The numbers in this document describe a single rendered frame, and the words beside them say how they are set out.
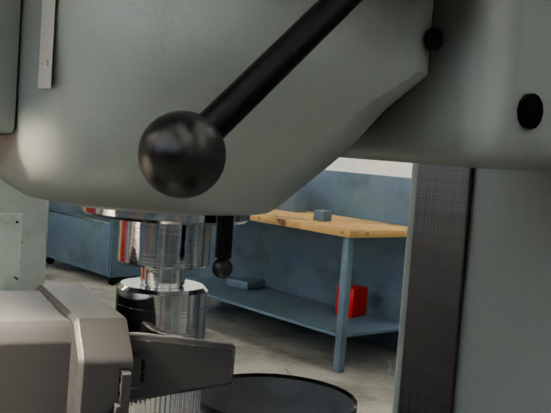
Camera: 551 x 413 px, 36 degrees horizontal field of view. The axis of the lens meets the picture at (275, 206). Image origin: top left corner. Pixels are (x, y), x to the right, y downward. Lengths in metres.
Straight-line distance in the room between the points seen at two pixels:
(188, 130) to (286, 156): 0.11
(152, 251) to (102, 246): 7.42
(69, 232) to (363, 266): 3.34
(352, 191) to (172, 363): 5.84
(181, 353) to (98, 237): 7.49
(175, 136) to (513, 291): 0.50
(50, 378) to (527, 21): 0.28
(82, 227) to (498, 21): 7.81
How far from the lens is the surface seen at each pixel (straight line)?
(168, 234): 0.42
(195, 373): 0.43
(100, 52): 0.34
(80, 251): 8.22
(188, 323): 0.43
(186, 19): 0.33
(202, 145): 0.28
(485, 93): 0.43
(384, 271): 6.03
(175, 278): 0.43
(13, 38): 0.38
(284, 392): 2.75
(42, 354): 0.39
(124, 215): 0.40
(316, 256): 6.52
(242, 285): 6.62
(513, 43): 0.44
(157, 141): 0.28
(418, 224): 0.79
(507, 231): 0.74
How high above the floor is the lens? 1.34
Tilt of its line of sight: 4 degrees down
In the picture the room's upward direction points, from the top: 4 degrees clockwise
